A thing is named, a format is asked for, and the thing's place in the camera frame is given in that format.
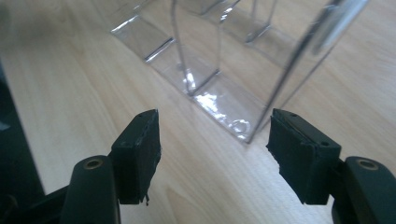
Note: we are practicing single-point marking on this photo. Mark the clear acrylic divided organizer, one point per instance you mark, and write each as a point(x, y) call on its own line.
point(218, 62)

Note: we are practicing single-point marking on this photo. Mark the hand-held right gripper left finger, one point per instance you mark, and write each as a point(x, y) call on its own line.
point(137, 155)

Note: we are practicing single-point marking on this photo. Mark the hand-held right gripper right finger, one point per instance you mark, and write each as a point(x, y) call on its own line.
point(302, 155)

